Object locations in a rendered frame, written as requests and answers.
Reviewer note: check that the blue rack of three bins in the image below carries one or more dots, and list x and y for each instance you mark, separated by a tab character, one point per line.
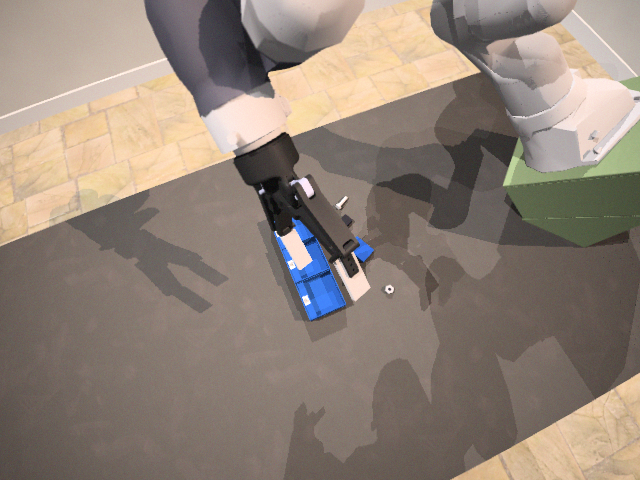
315	283

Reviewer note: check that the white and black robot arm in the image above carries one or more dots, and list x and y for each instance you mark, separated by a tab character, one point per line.
223	50

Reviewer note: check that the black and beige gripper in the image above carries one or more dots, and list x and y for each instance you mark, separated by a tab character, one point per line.
274	162

